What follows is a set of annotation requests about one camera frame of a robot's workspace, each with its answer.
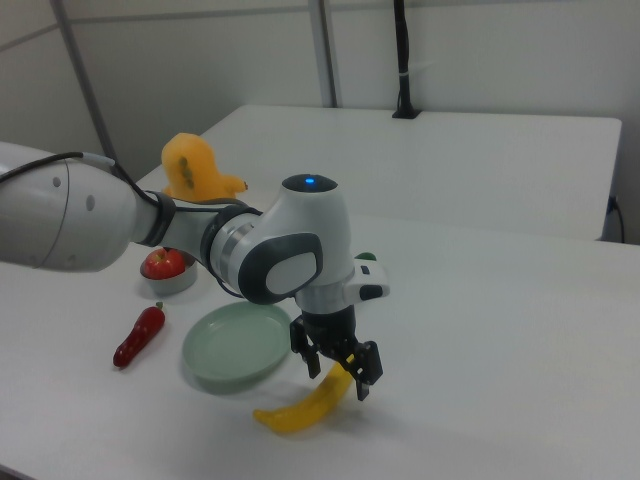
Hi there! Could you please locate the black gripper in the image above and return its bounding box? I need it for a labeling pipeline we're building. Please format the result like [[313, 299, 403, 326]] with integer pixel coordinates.
[[289, 306, 385, 402]]

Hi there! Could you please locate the yellow toy banana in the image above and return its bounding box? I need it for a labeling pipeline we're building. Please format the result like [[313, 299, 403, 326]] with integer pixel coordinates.
[[252, 354, 356, 435]]

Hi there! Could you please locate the pale green plastic plate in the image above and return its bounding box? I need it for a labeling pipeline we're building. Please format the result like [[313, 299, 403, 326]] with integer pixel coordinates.
[[181, 301, 294, 384]]

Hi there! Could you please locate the small grey bowl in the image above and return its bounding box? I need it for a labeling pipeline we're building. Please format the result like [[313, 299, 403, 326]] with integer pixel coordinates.
[[139, 248, 198, 297]]

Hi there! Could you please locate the red toy apple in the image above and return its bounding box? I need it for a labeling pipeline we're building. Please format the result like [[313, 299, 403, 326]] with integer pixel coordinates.
[[143, 247, 187, 279]]

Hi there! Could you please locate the red toy chili pepper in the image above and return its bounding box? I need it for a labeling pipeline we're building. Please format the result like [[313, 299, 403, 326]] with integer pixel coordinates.
[[112, 301, 167, 370]]

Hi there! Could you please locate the white rectangular desk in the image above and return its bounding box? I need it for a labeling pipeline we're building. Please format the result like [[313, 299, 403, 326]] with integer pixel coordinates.
[[134, 103, 624, 242]]

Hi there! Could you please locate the orange toy bell pepper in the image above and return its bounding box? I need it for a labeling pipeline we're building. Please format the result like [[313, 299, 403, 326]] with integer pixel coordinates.
[[160, 132, 250, 206]]

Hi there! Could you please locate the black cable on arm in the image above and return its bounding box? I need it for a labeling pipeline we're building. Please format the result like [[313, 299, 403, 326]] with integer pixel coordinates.
[[0, 151, 262, 301]]

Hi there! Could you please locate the black power cable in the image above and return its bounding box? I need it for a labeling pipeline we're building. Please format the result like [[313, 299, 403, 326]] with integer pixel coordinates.
[[606, 196, 627, 244]]

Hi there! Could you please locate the black stand pole with cable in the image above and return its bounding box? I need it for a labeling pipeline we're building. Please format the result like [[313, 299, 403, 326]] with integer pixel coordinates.
[[391, 0, 424, 120]]

